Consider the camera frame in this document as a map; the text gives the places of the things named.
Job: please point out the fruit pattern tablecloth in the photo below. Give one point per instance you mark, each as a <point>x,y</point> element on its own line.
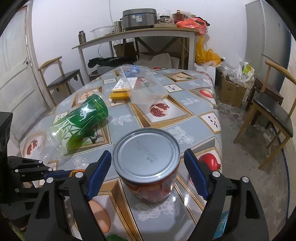
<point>145,121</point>

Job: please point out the cardboard box on floor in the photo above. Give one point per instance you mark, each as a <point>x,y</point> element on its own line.
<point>230,93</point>

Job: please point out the white side table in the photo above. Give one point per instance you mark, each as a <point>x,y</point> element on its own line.
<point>187,38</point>

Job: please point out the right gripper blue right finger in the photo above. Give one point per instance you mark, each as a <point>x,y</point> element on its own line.
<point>198,173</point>

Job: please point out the silver refrigerator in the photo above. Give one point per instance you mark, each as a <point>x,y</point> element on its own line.
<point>268,38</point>

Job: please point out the white door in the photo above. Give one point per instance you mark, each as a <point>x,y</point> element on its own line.
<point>20,91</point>

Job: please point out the metal thermos flask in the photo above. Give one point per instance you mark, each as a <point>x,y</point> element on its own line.
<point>81,37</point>

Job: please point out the clear plastic bowl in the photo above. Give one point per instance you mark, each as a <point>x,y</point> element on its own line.
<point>102,31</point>

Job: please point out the clear plastic container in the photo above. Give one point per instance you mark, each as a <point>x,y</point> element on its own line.
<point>147,89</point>

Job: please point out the left wooden chair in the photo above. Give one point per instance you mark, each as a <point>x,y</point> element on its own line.
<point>61,83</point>

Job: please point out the black clothes under table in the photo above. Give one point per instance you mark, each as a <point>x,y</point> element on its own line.
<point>111,61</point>

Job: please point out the green scream plastic bottle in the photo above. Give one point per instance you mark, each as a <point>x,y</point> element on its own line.
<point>68,133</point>

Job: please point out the red tin can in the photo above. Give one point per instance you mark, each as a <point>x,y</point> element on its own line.
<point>147,161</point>

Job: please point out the orange peel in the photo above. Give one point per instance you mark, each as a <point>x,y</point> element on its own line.
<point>73,172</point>

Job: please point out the wooden chair black seat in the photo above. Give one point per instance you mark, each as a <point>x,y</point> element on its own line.
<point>273,111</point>

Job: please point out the orange plastic bag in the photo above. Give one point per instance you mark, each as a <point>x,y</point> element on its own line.
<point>197,24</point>

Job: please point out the yellow plastic bag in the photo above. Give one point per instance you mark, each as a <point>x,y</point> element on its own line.
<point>205,57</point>

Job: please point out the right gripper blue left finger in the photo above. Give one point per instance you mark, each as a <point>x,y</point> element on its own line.
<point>95,174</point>

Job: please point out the yellow medicine box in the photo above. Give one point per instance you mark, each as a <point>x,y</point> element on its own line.
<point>123,89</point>

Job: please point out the grey rice cooker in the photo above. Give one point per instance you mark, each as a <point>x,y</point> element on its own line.
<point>139,18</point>

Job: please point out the blue plastic trash basket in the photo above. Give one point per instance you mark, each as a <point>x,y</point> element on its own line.
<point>221,225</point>

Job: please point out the blue wrapper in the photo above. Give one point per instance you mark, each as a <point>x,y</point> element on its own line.
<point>132,71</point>

